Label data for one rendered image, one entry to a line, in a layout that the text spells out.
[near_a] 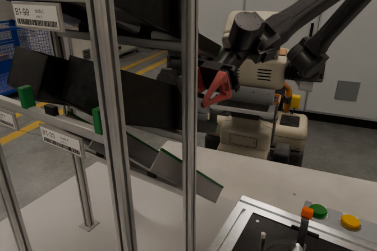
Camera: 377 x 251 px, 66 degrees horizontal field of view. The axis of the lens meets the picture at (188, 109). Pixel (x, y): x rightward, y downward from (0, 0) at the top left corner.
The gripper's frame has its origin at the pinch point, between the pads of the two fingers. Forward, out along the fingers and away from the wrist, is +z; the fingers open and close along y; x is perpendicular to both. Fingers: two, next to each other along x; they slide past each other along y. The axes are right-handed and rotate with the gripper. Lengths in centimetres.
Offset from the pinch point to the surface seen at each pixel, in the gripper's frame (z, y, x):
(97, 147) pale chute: 18.8, -11.3, -0.4
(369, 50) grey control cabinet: -255, -3, 164
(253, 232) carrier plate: 10.6, 15.5, 26.1
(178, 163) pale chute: 12.9, 3.9, 3.4
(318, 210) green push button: -3.9, 25.0, 32.7
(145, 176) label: 16.7, -3.7, 7.8
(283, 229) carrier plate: 6.1, 20.5, 28.2
